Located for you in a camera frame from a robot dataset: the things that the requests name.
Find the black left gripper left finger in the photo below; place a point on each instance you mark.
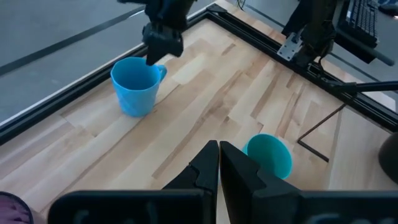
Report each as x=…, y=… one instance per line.
x=202, y=174

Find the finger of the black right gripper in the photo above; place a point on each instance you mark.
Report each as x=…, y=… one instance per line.
x=155, y=46
x=174, y=45

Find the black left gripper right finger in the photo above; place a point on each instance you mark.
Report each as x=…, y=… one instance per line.
x=239, y=180

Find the green plastic cup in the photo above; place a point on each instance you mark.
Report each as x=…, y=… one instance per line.
x=270, y=155

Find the light blue plastic mug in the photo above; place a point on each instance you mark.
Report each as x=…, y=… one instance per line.
x=135, y=90

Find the purple translucent tumbler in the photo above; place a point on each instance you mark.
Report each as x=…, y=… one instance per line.
x=14, y=210

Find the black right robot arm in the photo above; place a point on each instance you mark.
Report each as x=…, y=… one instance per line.
x=317, y=28

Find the silver metal mounting plate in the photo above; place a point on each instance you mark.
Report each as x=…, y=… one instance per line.
x=289, y=46

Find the black desk support bar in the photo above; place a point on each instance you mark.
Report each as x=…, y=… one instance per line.
x=373, y=86

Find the black round pole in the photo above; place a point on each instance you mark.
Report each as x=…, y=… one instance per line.
x=370, y=51

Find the black backlit keyboard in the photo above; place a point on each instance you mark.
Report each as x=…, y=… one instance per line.
x=362, y=18

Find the black computer mouse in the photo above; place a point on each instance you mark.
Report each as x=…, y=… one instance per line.
x=389, y=8

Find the black aluminium table frame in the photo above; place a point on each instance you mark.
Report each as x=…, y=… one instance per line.
x=77, y=88

